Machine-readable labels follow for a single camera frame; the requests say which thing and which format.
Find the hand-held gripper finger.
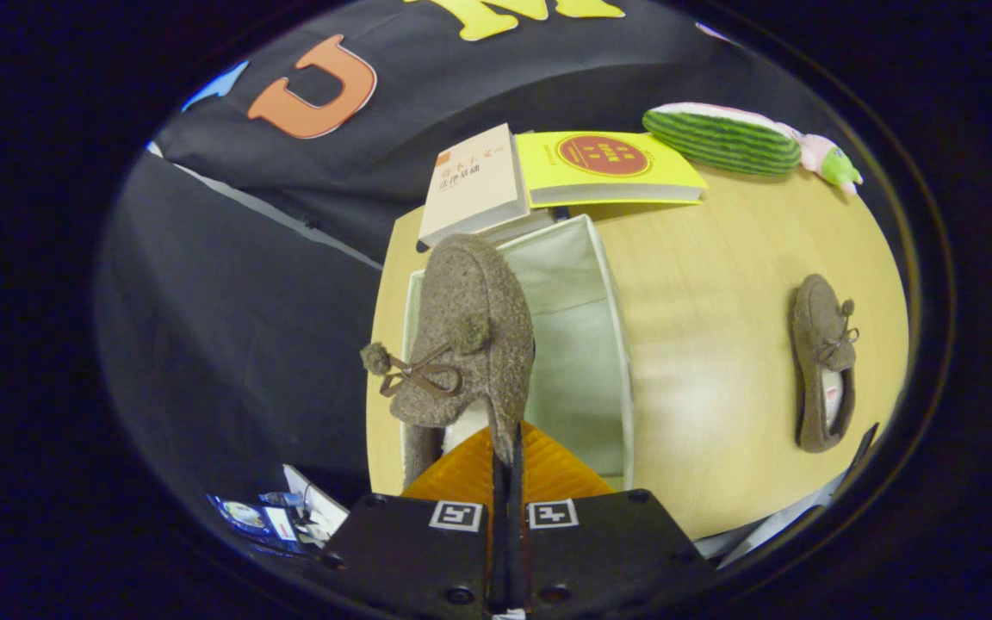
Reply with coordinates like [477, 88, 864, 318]
[307, 422, 507, 620]
[509, 422, 716, 620]

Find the white fabric storage box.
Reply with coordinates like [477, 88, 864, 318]
[400, 214, 635, 492]

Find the brown fuzzy shoe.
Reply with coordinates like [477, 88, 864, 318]
[360, 233, 536, 487]
[789, 274, 860, 454]

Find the pile of printed packets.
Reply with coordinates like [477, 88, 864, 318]
[206, 465, 349, 556]

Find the grey book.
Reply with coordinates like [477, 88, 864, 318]
[479, 207, 570, 246]

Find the black backdrop cloth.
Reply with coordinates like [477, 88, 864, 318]
[96, 0, 807, 535]

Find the beige book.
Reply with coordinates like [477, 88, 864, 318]
[417, 123, 531, 251]

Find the yellow book with red circle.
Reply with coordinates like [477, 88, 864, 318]
[515, 130, 710, 208]

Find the watermelon slice plush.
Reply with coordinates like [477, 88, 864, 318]
[642, 102, 803, 177]

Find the pink and green plush toy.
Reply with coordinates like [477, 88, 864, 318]
[776, 121, 865, 197]

